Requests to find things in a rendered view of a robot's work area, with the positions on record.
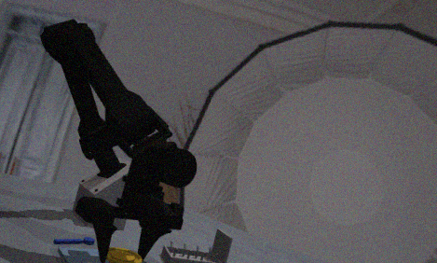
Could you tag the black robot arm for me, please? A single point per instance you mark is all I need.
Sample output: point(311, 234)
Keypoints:
point(128, 121)

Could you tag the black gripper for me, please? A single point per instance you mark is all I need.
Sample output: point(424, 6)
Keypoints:
point(102, 214)

